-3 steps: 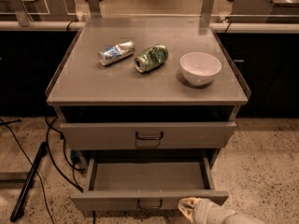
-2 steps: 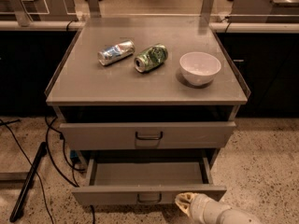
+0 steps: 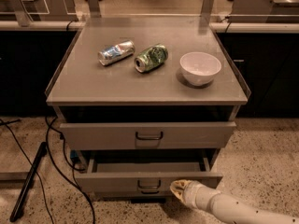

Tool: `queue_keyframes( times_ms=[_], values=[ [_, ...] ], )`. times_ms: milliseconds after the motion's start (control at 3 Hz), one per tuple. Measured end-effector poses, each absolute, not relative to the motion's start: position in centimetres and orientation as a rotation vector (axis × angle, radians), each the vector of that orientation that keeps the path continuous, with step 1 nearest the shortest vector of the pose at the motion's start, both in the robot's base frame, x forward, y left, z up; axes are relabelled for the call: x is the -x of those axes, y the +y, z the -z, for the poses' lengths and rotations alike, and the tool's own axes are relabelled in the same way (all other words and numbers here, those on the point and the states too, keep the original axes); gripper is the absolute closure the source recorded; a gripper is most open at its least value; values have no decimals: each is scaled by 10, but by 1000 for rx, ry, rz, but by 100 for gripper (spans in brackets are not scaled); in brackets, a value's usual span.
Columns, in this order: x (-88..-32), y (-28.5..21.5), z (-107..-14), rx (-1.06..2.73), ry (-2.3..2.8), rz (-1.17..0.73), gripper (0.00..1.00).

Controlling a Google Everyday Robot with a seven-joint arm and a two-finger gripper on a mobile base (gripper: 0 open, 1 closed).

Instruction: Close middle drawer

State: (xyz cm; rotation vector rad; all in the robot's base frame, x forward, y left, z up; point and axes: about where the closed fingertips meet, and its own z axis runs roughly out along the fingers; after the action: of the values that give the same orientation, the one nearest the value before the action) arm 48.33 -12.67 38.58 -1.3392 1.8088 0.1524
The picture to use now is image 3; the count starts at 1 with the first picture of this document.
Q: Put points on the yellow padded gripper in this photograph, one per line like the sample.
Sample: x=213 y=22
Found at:
x=192 y=192

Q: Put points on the grey drawer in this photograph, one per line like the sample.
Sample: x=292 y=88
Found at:
x=142 y=135
x=133 y=196
x=147 y=170

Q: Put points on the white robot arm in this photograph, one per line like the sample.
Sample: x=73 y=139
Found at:
x=223 y=207

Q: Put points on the grey top drawer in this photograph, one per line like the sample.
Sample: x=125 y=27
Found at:
x=142 y=135

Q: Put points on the grey bottom drawer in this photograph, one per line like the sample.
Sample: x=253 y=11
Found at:
x=133 y=196

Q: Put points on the grey drawer cabinet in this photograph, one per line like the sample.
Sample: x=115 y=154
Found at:
x=88 y=92

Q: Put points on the white bowl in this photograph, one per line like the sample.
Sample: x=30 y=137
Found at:
x=199 y=68

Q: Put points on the crushed green can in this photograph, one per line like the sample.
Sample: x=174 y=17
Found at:
x=151 y=58

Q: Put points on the black bar on floor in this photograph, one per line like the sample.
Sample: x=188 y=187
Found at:
x=16 y=213

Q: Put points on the crushed silver blue can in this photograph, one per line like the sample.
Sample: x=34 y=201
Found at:
x=116 y=52

